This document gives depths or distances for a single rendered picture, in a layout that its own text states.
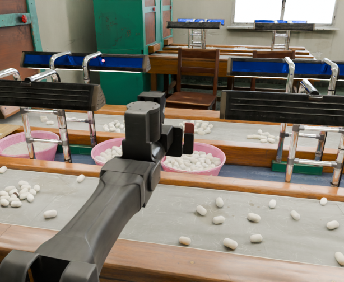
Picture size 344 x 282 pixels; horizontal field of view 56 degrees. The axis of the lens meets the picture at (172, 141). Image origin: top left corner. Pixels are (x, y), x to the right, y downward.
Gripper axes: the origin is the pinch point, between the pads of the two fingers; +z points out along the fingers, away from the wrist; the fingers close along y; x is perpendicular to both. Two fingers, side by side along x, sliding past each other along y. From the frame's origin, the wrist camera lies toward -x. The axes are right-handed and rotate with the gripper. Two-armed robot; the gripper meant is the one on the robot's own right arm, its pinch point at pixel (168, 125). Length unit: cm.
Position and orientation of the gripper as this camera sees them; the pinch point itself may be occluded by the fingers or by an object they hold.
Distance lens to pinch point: 74.3
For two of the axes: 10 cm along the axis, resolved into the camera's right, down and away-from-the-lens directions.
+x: 0.0, 9.2, 3.9
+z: 2.3, -3.8, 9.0
